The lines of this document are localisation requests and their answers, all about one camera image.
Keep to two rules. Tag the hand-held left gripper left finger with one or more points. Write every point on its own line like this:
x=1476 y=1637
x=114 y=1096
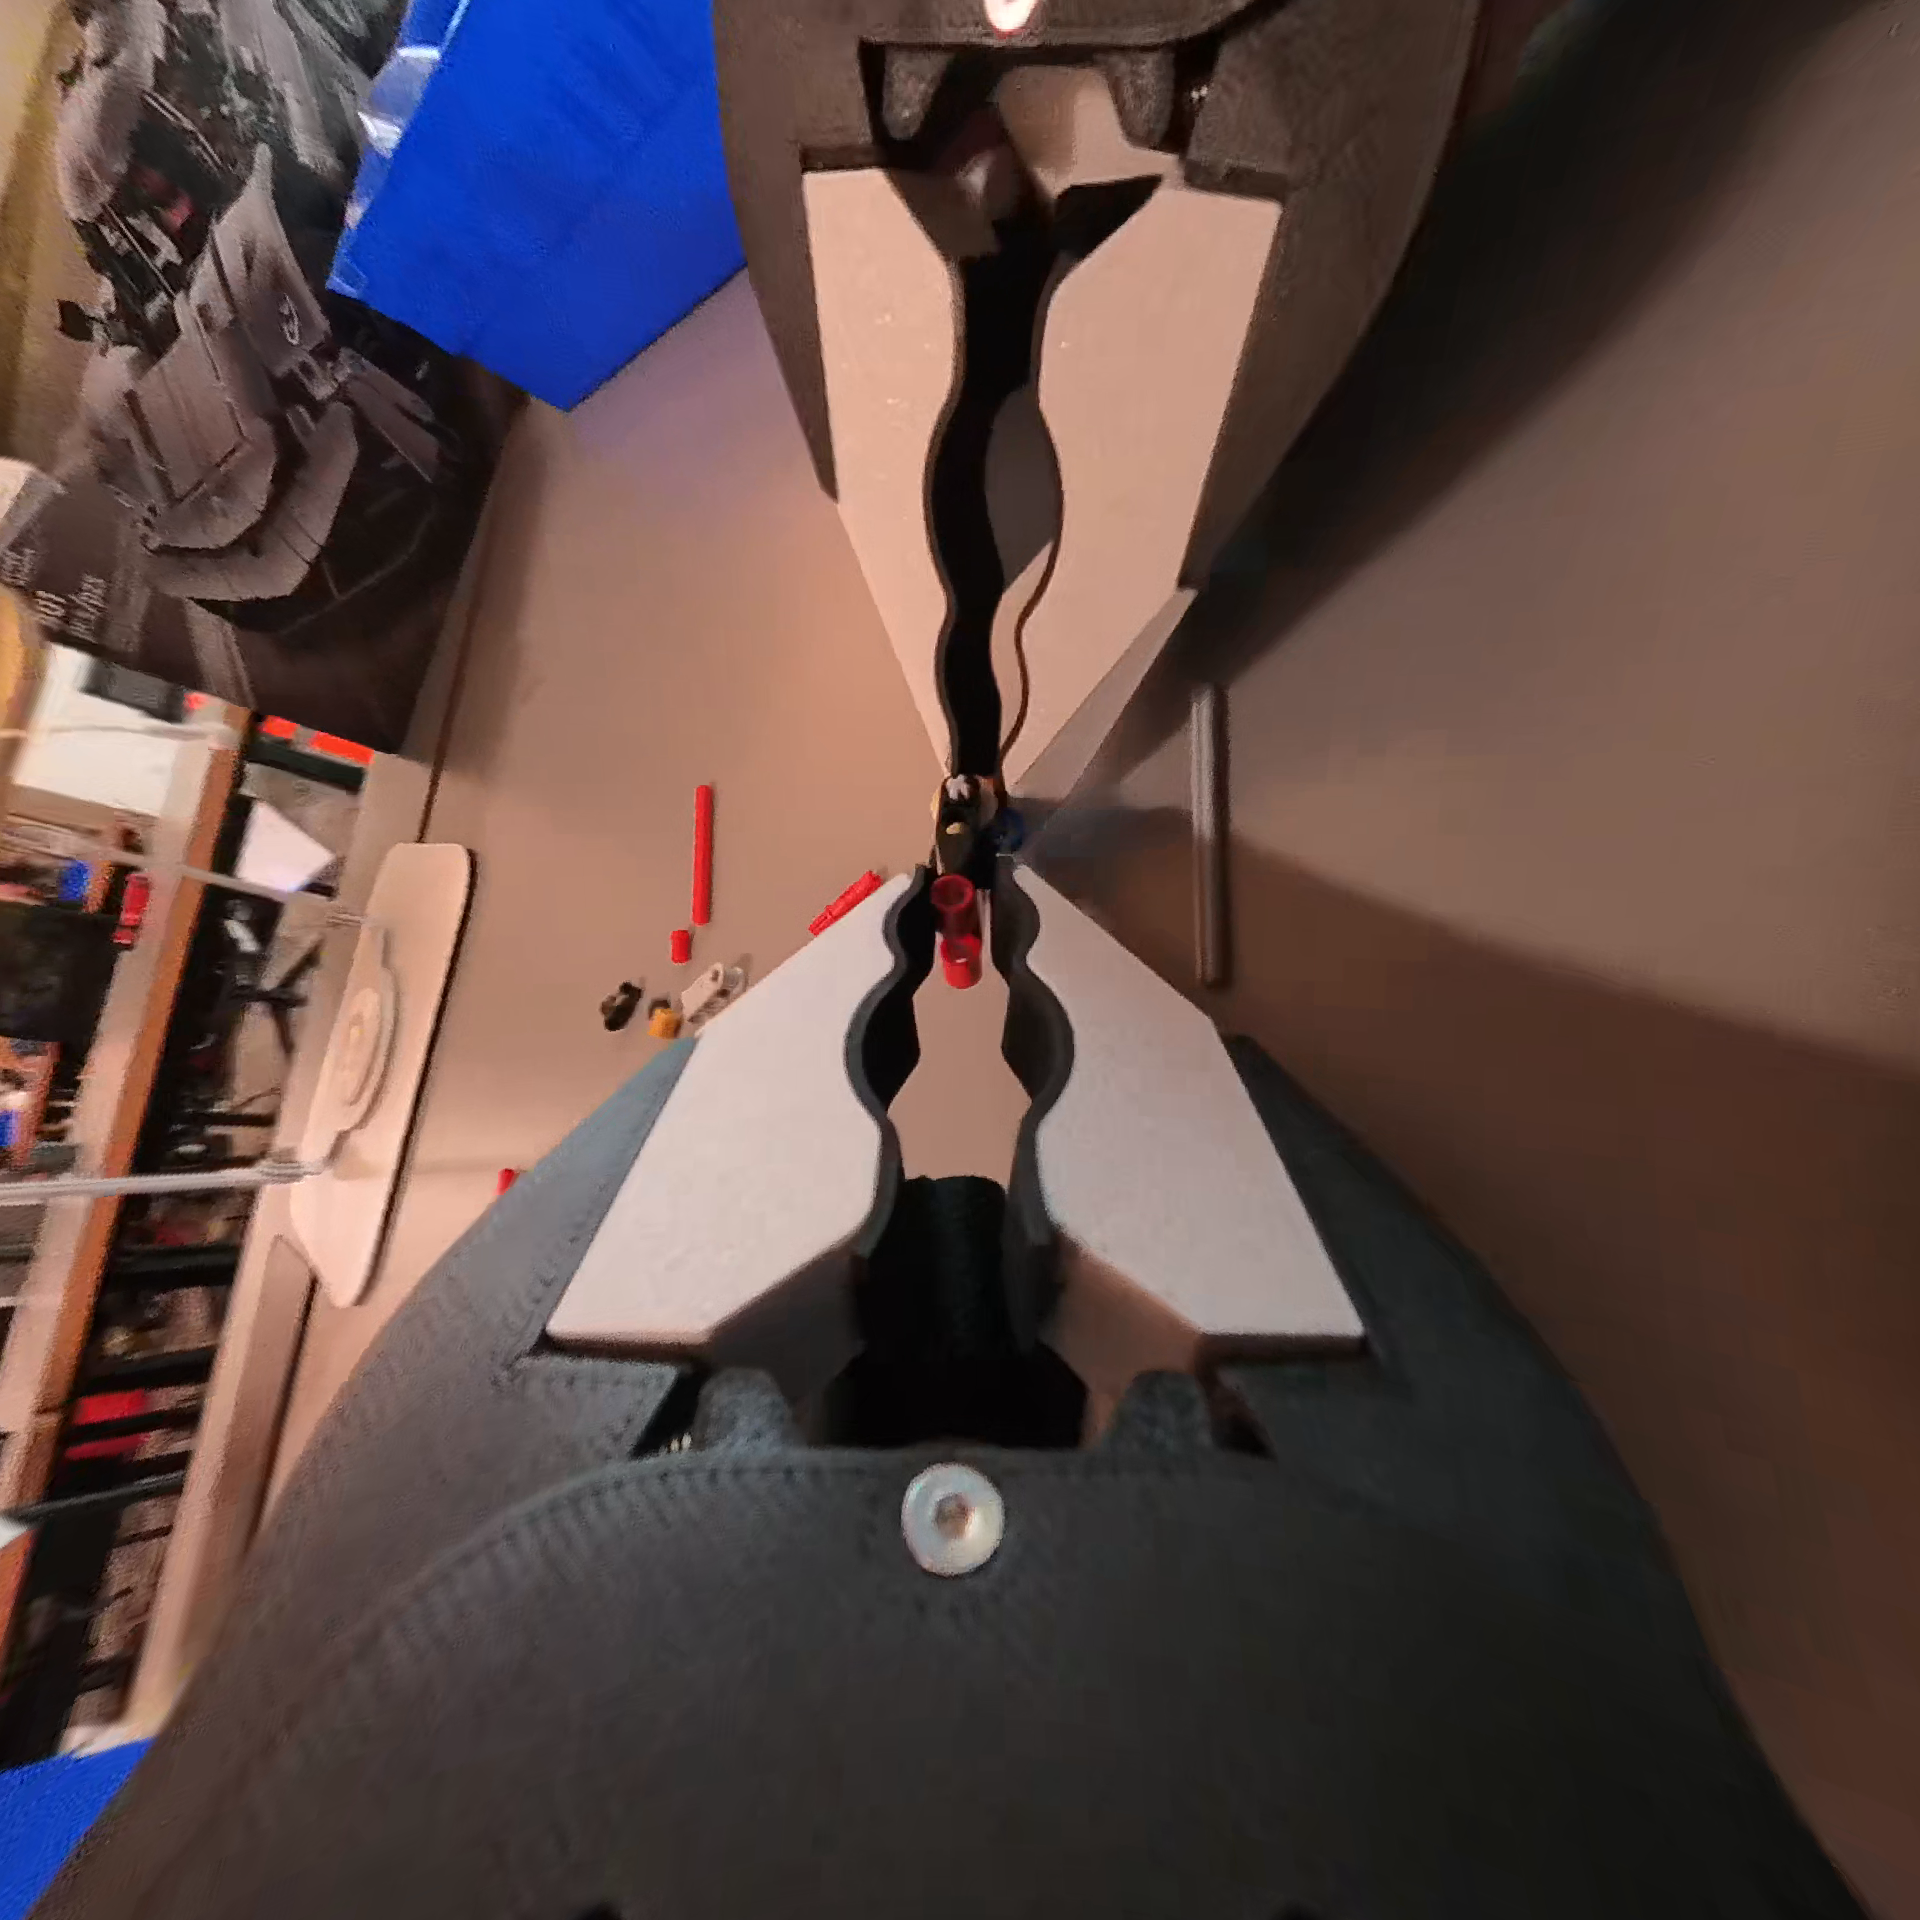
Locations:
x=721 y=1184

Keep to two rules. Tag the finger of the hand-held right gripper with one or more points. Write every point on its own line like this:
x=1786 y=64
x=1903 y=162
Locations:
x=878 y=346
x=1154 y=376

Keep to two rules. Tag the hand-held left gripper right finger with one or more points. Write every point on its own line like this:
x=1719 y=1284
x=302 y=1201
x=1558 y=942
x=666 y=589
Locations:
x=1201 y=1184

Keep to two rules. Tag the long grey lego axle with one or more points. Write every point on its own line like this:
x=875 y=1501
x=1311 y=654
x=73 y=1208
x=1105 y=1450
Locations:
x=1210 y=840

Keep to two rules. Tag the black lego gear assembly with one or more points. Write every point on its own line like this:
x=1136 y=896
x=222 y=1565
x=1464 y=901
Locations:
x=956 y=914

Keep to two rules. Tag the light grey lego beam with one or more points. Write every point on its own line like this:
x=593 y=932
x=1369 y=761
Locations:
x=713 y=992

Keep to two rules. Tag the small black lego connector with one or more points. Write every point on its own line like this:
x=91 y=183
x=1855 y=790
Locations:
x=620 y=1005

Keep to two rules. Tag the red lego pin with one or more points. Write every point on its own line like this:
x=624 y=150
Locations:
x=849 y=901

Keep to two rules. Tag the long red lego axle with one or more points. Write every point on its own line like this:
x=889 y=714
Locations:
x=703 y=856

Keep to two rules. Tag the black lego set box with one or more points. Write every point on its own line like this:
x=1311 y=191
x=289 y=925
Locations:
x=225 y=376

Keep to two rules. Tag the blue plastic bin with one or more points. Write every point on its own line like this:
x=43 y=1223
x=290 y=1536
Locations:
x=570 y=182
x=60 y=1829

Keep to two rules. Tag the red and black handheld tool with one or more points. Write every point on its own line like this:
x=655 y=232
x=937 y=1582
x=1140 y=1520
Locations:
x=306 y=740

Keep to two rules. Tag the wooden table with black legs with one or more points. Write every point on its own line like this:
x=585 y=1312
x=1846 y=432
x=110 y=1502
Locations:
x=164 y=932

